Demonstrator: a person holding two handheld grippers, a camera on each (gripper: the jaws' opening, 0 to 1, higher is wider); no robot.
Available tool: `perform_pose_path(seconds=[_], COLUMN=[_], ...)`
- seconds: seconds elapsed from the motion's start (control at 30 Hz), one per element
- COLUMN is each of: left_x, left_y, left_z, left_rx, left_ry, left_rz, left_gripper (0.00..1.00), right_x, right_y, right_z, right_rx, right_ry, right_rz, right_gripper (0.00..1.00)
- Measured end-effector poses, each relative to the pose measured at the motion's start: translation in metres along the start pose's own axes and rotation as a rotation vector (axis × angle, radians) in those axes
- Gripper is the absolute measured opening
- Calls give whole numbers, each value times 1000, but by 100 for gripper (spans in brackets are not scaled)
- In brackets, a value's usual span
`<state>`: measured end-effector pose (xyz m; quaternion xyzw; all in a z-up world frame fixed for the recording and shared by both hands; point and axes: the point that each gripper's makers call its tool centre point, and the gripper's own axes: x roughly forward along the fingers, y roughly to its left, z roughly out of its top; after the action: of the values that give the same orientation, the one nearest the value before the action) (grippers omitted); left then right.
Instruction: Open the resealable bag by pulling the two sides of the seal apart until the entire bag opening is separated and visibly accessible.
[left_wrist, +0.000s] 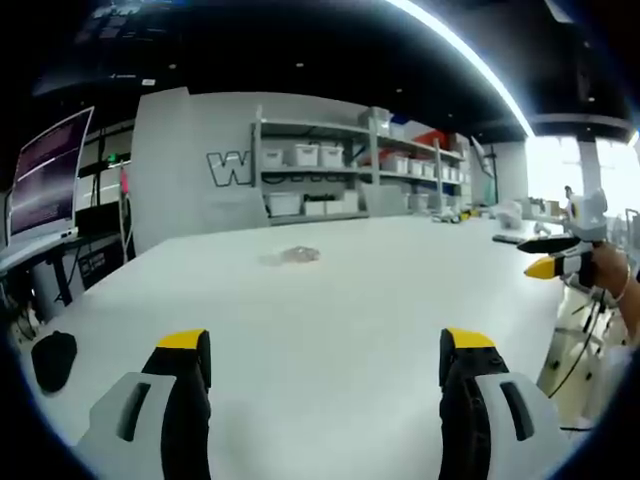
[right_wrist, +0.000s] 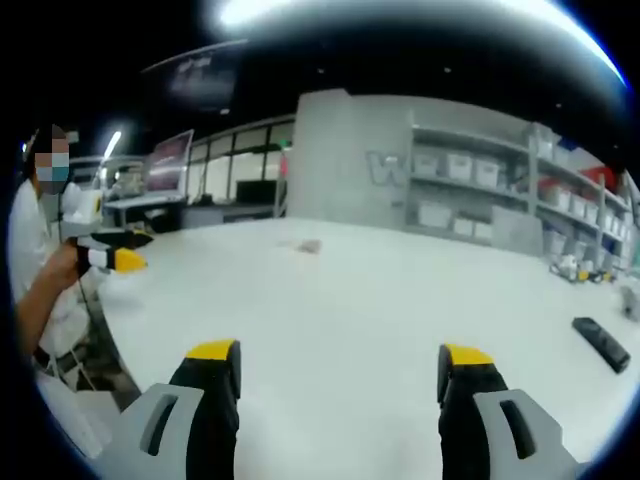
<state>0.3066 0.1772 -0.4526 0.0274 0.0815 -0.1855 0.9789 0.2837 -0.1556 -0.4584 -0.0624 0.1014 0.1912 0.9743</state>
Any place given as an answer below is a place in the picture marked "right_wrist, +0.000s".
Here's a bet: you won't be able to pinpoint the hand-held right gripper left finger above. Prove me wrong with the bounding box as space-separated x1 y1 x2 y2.
107 338 242 480

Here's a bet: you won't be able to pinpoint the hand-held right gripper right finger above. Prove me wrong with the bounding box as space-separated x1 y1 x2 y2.
437 343 581 480

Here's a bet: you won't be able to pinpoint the clear resealable bag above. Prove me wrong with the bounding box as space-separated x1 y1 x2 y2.
278 238 324 257

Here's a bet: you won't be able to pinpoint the white bag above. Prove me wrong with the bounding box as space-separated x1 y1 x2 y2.
33 372 114 462

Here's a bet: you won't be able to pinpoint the person's left hand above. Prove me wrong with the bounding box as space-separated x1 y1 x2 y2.
41 243 80 282

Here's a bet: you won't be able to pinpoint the grey workbench desk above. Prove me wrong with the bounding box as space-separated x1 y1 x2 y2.
102 192 189 229

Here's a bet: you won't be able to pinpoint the white and yellow device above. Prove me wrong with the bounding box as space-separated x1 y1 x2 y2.
63 181 105 222

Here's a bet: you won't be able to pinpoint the person's white shirt torso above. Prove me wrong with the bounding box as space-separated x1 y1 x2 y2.
9 178 104 376

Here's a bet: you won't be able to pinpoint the tilted display screen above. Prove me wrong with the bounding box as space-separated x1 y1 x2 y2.
143 128 196 194

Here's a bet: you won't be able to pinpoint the tube ceiling light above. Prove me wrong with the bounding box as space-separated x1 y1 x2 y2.
101 130 123 162

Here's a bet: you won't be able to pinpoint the black rectangular remote-like device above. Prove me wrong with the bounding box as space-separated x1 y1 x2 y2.
571 315 632 374

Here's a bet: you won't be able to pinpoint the spare hand-held grippers on table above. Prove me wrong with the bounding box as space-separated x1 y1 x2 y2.
548 253 615 285

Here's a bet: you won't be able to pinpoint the dark ceiling-hung screen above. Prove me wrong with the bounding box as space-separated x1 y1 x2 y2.
141 48 242 112

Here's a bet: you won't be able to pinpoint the grey metal shelf rack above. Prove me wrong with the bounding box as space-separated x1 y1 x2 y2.
405 118 637 274

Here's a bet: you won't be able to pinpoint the row of white storage bins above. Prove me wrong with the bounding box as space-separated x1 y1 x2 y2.
412 132 632 261

